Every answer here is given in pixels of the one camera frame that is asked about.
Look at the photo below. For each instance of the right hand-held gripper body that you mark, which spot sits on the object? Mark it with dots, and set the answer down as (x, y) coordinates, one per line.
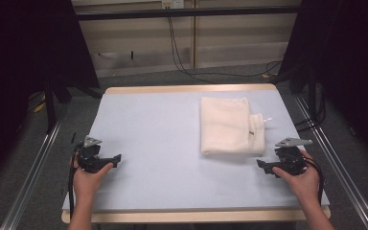
(290, 159)

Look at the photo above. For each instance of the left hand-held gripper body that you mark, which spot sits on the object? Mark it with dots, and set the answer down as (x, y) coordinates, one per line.
(89, 161)

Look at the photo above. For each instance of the white towel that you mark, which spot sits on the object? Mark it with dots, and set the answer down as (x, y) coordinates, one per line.
(225, 126)

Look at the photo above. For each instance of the person's left hand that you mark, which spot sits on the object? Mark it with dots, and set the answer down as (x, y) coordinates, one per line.
(86, 185)

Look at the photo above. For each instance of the person's right hand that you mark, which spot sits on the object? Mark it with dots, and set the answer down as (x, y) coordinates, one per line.
(305, 185)

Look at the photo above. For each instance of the small black floor object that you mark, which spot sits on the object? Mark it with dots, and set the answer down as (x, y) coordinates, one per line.
(73, 138)

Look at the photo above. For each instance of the light blue mat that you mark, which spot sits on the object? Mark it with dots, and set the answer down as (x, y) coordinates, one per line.
(159, 143)

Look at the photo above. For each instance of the black stand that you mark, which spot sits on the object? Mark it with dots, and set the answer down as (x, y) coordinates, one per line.
(50, 108)
(312, 96)

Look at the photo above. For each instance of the yellow tape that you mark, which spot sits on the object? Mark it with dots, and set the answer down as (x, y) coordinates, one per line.
(40, 107)

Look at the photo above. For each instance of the wooden table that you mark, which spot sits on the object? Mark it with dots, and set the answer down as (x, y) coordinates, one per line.
(188, 87)

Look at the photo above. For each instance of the dark curtain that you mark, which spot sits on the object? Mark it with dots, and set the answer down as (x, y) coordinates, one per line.
(19, 64)
(348, 64)

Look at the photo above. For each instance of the black horizontal bar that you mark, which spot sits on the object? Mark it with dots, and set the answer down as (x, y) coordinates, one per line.
(188, 13)

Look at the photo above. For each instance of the metal floor rail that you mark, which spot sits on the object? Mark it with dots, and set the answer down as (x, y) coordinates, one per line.
(32, 179)
(341, 172)

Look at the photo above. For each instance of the white wall outlet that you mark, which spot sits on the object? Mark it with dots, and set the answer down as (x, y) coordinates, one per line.
(172, 4)

